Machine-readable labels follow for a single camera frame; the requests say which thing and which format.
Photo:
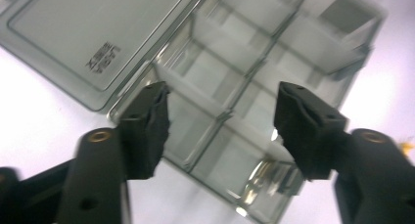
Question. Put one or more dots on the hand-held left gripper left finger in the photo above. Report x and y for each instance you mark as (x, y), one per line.
(143, 136)

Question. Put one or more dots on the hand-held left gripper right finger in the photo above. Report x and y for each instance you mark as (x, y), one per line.
(310, 136)

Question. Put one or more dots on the smoky clear plastic compartment box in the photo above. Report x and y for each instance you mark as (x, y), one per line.
(212, 54)

